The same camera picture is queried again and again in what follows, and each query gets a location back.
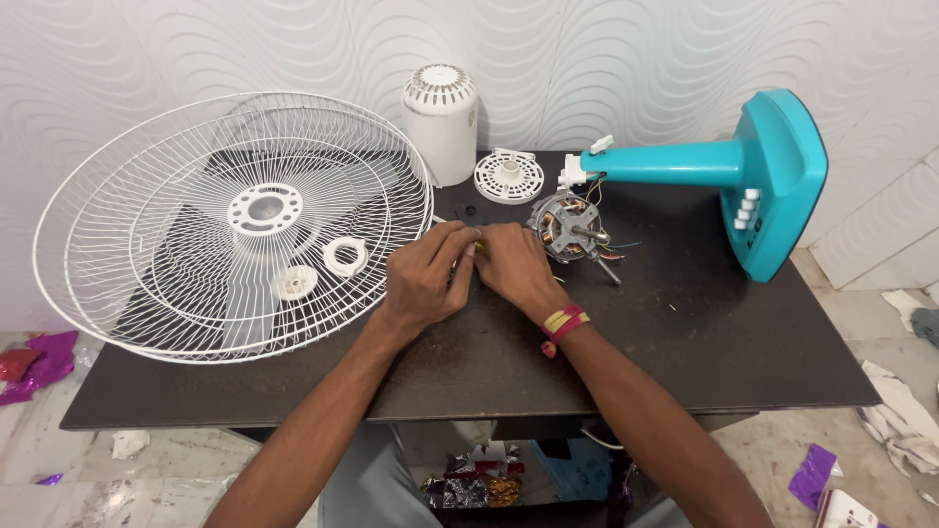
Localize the small white cloth scrap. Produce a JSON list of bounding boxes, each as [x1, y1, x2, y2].
[[881, 289, 926, 333]]

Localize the person's right hand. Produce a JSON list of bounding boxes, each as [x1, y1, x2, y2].
[[473, 221, 575, 325]]

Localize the heap of foil wrappers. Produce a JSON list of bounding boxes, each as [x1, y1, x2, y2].
[[421, 440, 527, 510]]

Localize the fan motor with copper windings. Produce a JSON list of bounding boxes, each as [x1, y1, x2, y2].
[[525, 190, 625, 287]]

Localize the purple foil sheet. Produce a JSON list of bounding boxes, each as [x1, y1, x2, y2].
[[788, 443, 839, 513]]

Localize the white plastic guard nut ring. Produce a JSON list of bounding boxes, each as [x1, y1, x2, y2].
[[323, 237, 369, 279]]

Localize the coloured motor wires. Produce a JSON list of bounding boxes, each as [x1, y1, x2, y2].
[[583, 175, 644, 266]]

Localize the white cable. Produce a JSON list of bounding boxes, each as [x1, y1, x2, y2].
[[579, 427, 625, 451]]

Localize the large purple foil wrapper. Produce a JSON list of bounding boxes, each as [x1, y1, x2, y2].
[[0, 330, 80, 407]]

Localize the crumpled white paper scrap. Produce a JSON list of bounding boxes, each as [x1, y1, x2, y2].
[[111, 429, 151, 462]]

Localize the red yellow thread wristband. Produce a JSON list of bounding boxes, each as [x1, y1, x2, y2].
[[540, 304, 591, 359]]

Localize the white plastic blade cap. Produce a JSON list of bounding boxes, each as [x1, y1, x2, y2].
[[272, 264, 320, 302]]

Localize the large white crumpled cloth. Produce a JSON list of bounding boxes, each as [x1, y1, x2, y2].
[[856, 359, 939, 479]]

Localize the white box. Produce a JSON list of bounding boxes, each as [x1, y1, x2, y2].
[[813, 488, 890, 528]]

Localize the grey cloth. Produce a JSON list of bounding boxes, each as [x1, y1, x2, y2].
[[911, 307, 939, 350]]

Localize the white fan guard with hub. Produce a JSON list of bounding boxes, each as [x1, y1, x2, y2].
[[65, 110, 434, 347]]

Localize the red foil wrapper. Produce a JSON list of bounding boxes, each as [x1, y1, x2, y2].
[[0, 348, 40, 383]]

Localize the blue plastic bag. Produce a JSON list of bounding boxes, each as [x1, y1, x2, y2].
[[529, 438, 615, 504]]

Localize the large white wire fan guard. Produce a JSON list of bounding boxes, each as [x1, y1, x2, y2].
[[33, 91, 435, 366]]

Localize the white round vented plate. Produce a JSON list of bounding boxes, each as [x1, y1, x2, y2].
[[473, 148, 546, 205]]

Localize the white cylindrical motor cover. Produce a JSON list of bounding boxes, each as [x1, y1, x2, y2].
[[401, 64, 480, 189]]

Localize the teal fan stand base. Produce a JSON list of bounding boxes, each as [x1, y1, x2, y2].
[[558, 88, 829, 285]]

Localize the person's left hand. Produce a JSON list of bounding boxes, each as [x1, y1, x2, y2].
[[381, 220, 483, 338]]

